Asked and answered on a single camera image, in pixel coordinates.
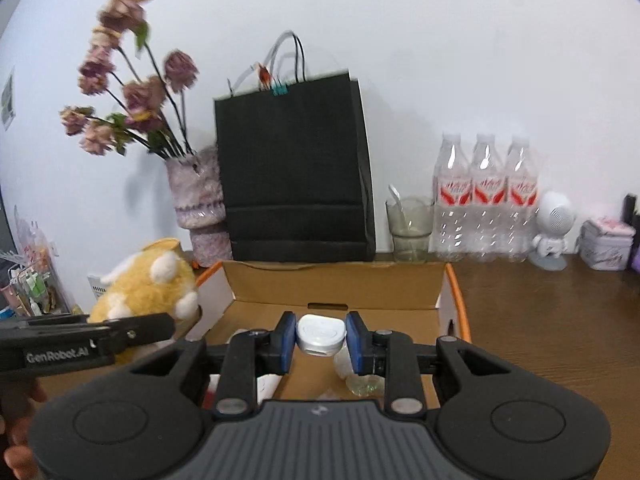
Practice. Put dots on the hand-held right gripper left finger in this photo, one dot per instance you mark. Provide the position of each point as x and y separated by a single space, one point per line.
287 345

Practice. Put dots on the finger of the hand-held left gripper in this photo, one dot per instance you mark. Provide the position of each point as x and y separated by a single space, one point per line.
145 330

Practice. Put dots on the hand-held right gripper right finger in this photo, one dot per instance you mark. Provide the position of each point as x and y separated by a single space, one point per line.
353 345

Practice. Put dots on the white round case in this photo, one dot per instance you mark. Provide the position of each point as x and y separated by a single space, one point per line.
320 335

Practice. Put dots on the yellow plush toy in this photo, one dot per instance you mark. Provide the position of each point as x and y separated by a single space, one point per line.
140 285

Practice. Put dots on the red cardboard box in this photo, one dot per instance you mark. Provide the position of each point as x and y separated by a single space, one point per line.
390 290

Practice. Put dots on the person's left hand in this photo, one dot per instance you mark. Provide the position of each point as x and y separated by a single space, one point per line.
20 462

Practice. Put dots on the crumpled clear plastic wrap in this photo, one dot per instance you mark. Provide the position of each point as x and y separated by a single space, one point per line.
364 385

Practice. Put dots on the white paper packet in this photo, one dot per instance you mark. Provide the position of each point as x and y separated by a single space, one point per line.
267 387

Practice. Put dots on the clutter of small bottles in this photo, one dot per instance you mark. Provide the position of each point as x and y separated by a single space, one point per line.
30 285

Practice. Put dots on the yellow mug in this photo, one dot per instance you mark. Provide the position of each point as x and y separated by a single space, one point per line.
167 246

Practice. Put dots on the clear glass cup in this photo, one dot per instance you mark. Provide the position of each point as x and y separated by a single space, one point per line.
410 245

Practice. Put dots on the dark panel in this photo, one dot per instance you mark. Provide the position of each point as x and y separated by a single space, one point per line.
4 230

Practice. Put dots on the fuzzy purple vase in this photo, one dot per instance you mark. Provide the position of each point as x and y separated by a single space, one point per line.
195 195

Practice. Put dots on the metal spoon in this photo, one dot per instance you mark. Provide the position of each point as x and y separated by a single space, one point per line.
395 194

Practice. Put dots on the black paper bag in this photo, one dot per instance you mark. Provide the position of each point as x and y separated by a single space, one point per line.
295 170

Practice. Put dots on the clear water bottle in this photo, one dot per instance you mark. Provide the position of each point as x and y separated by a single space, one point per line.
487 200
451 200
521 200

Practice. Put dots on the dried flower bouquet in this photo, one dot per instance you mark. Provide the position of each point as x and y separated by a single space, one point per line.
137 95

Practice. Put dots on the white astronaut speaker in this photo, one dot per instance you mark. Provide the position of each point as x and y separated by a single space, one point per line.
555 215

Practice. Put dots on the teal binder clip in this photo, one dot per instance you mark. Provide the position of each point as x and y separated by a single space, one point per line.
279 91

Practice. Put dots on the grey tin box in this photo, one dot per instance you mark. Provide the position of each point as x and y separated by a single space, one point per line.
605 252

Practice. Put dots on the pink case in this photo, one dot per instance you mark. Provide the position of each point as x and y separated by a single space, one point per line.
610 225

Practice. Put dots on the purple tissue pack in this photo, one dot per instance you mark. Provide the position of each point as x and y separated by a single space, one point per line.
635 264

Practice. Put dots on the black box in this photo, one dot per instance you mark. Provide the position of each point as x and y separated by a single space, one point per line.
631 210

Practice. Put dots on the wall paper notice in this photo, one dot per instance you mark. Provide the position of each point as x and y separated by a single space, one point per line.
7 105

